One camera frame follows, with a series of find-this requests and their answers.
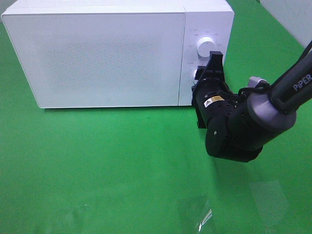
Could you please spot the white microwave knob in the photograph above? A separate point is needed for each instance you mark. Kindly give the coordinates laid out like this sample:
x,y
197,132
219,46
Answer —
x,y
195,79
204,45

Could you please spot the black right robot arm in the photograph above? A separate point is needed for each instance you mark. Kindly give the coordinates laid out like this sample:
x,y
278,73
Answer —
x,y
238,125

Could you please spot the white microwave oven body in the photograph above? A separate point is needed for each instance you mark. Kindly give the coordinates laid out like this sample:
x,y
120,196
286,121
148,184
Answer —
x,y
202,18

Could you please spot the white microwave door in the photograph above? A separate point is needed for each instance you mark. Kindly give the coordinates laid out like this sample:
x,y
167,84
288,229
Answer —
x,y
99,60

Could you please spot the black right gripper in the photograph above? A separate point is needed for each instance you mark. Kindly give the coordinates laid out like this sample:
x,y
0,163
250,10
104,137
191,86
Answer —
x,y
211,95

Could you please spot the clear plastic film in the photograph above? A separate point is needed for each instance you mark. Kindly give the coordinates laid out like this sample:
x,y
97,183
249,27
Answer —
x,y
196,215

